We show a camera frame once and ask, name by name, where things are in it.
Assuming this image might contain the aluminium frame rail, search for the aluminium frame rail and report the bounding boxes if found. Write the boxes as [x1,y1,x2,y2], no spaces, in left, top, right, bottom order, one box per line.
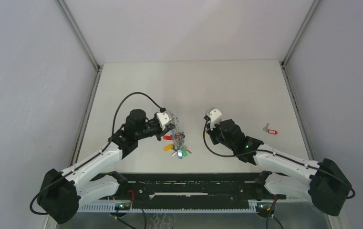
[56,0,101,165]
[280,0,323,159]

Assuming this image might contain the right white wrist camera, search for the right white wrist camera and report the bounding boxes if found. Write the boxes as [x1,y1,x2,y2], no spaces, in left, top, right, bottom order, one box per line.
[204,107,223,130]

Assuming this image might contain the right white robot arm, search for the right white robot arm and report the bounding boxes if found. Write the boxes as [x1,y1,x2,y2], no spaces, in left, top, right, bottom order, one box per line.
[203,117,356,216]

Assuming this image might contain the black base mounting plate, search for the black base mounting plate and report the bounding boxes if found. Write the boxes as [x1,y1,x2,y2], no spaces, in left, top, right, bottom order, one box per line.
[110,172,286,209]

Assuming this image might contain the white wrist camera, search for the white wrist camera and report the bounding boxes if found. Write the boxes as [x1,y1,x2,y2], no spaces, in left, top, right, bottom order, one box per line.
[155,111,173,130]
[204,107,223,130]

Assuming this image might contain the red tagged key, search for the red tagged key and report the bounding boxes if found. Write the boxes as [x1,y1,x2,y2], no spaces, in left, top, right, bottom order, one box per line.
[263,123,278,135]

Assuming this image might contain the aluminium frame rail left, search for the aluminium frame rail left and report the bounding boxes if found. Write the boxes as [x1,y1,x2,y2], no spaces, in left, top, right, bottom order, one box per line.
[56,0,101,165]

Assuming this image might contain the aluminium frame rail right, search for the aluminium frame rail right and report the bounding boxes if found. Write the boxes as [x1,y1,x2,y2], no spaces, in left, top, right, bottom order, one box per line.
[280,0,323,159]

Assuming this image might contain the blue handled metal keyring holder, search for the blue handled metal keyring holder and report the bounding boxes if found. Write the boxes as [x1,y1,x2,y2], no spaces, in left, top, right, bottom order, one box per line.
[168,111,182,135]

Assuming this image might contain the white slotted cable duct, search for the white slotted cable duct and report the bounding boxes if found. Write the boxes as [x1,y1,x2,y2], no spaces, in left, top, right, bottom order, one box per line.
[77,202,258,213]

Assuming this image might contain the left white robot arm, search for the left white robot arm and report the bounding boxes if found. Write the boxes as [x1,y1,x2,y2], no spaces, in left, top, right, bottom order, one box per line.
[30,109,176,224]

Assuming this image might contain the bunch of coloured tagged keys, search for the bunch of coloured tagged keys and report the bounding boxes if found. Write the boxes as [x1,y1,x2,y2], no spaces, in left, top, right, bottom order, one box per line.
[162,130,192,159]

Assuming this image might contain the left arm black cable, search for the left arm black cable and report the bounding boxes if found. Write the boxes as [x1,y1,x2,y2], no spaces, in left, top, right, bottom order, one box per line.
[29,92,166,216]

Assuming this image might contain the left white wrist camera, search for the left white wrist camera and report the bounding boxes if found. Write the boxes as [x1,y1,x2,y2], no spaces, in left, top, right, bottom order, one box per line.
[155,111,173,130]

